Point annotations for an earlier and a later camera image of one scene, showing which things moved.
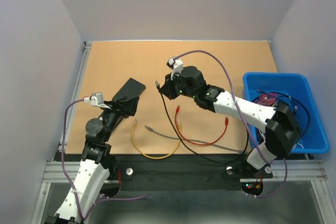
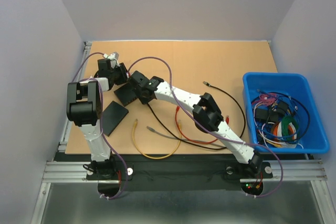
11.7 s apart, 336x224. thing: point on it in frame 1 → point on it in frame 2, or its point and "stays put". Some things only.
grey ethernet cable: [148, 127] stays put
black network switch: [130, 89] stays put
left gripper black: [126, 107] → [122, 70]
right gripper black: [167, 88] → [144, 99]
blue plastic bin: [298, 84] stays put
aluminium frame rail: [56, 171] stays put
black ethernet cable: [192, 147] → [198, 146]
